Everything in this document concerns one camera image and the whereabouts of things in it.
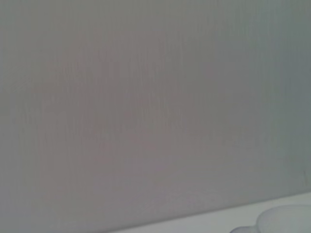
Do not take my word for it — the clear plastic measuring cup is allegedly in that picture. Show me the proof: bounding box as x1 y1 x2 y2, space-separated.
229 204 311 233

